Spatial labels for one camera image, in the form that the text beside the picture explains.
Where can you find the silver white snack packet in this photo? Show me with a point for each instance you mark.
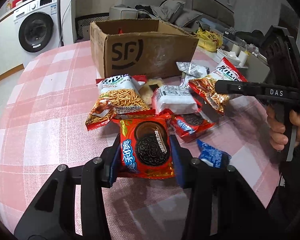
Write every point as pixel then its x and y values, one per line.
pixel 193 69

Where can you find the grey cushion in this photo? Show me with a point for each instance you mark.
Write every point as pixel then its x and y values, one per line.
pixel 172 9

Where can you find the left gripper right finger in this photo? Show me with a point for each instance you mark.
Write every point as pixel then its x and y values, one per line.
pixel 222 204

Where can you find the right hand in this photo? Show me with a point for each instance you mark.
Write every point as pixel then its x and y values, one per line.
pixel 277 138

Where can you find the brown SF cardboard box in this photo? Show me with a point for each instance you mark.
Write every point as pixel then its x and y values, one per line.
pixel 140 47

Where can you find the noodle snack bag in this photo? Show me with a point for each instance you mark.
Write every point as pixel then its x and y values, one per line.
pixel 205 87
pixel 117 95

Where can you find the white red snack packet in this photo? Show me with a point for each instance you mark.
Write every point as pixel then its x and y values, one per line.
pixel 174 99

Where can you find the white coffee table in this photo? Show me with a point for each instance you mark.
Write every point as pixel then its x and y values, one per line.
pixel 250 66

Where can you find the pink plaid tablecloth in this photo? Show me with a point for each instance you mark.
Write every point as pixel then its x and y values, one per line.
pixel 43 126

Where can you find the grey clothes pile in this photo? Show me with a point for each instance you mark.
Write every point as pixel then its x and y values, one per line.
pixel 150 11

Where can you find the blue Oreo packet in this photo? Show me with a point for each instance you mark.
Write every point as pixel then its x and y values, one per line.
pixel 212 156

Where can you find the rice cracker packet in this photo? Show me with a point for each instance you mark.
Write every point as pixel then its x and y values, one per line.
pixel 147 90

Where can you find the grey sofa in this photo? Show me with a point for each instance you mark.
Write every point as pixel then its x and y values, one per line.
pixel 194 10

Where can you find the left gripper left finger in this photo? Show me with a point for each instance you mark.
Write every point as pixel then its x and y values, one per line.
pixel 70 203

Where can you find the yellow plastic bag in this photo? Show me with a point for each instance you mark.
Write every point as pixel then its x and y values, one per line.
pixel 209 40

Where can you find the white washing machine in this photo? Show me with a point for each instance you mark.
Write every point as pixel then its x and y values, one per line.
pixel 38 26

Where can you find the red Oreo packet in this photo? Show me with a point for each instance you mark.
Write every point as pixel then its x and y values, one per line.
pixel 190 126
pixel 145 148

